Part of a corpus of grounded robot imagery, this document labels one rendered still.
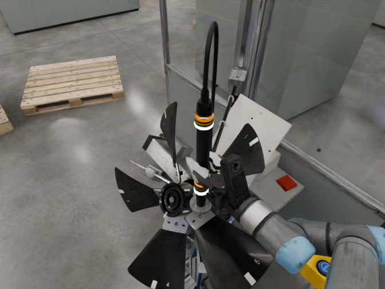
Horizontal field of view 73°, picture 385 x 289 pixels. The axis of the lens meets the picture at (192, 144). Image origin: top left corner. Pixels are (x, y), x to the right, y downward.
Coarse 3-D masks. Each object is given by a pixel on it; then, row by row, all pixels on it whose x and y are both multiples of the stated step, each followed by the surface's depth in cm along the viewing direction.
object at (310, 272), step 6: (312, 258) 90; (318, 258) 90; (324, 258) 90; (330, 258) 90; (306, 264) 89; (312, 264) 89; (318, 264) 89; (300, 270) 94; (306, 270) 91; (312, 270) 88; (318, 270) 87; (306, 276) 93; (312, 276) 90; (318, 276) 87; (324, 276) 86; (312, 282) 91; (318, 282) 88; (324, 282) 86; (318, 288) 90
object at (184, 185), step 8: (168, 184) 91; (176, 184) 89; (184, 184) 91; (192, 184) 98; (160, 192) 92; (168, 192) 91; (176, 192) 89; (184, 192) 87; (192, 192) 90; (160, 200) 92; (168, 200) 91; (176, 200) 88; (184, 200) 86; (160, 208) 92; (168, 208) 90; (176, 208) 88; (184, 208) 86; (168, 216) 89; (176, 216) 87
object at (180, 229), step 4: (184, 216) 95; (164, 220) 94; (168, 220) 94; (172, 220) 95; (176, 220) 95; (180, 220) 95; (184, 220) 96; (164, 224) 94; (168, 224) 95; (172, 224) 95; (180, 224) 95; (184, 224) 96; (164, 228) 94; (168, 228) 95; (172, 228) 95; (176, 228) 95; (180, 228) 96; (184, 228) 96; (180, 232) 96; (184, 232) 96
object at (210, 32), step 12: (216, 24) 49; (216, 36) 53; (216, 48) 55; (204, 60) 49; (216, 60) 57; (204, 72) 51; (216, 72) 60; (204, 84) 52; (228, 108) 103; (216, 144) 88
